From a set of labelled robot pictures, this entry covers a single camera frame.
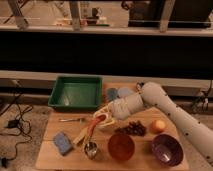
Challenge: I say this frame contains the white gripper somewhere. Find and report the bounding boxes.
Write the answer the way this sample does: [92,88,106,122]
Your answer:
[93,93,143,129]

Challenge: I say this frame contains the red pepper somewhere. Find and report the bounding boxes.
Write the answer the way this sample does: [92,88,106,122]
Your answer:
[87,114,108,143]

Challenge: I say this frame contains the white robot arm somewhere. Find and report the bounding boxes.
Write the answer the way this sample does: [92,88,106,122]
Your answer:
[93,82,213,167]

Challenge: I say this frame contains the white paper cup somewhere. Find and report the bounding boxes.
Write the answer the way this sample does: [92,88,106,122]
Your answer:
[94,113,107,128]

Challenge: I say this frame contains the metal cup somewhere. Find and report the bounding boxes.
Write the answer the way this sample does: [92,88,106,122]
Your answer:
[84,142,98,159]

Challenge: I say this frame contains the dark blue cloth piece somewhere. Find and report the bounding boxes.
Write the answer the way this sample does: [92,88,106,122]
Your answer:
[106,88,118,102]

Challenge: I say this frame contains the banana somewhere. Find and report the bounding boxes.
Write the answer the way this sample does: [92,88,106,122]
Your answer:
[73,127,89,145]

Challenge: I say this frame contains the light blue cloth piece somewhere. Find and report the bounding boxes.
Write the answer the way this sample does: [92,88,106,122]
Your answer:
[117,87,134,98]

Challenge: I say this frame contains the bunch of dark grapes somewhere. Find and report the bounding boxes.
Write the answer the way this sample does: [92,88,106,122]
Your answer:
[115,121,146,136]

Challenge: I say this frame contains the orange bowl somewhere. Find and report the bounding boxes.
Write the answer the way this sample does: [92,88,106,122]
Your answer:
[107,133,135,162]

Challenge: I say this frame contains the wooden board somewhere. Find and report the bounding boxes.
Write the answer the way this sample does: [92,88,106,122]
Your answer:
[35,82,190,171]

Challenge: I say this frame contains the green plastic tray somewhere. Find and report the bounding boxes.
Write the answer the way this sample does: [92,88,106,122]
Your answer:
[48,76,102,111]

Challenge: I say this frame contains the blue sponge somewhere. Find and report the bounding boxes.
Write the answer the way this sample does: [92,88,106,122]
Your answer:
[53,132,73,156]

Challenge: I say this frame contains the peach apple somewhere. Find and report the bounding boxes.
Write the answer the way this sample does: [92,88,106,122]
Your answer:
[150,120,166,133]

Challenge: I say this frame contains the purple bowl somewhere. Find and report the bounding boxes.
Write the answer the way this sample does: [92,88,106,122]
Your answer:
[151,134,184,167]

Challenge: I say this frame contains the black handled tool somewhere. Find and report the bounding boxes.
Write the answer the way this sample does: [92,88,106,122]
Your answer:
[136,82,144,91]

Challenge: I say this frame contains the black cable on floor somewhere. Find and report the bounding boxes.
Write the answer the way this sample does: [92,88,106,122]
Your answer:
[0,82,34,168]

